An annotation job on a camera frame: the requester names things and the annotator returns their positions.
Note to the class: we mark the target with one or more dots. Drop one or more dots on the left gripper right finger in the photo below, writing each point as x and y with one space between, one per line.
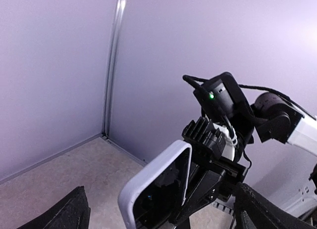
253 211

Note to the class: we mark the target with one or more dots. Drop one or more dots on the black phone white case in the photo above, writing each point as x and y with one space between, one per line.
153 195

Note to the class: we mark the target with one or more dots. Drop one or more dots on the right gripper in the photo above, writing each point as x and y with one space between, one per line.
208 181

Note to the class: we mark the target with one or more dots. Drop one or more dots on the right aluminium frame post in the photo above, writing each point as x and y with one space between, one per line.
111 65

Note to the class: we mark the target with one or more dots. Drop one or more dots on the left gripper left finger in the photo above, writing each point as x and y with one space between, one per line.
71 212

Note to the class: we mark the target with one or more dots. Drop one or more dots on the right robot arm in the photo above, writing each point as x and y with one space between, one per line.
273 116

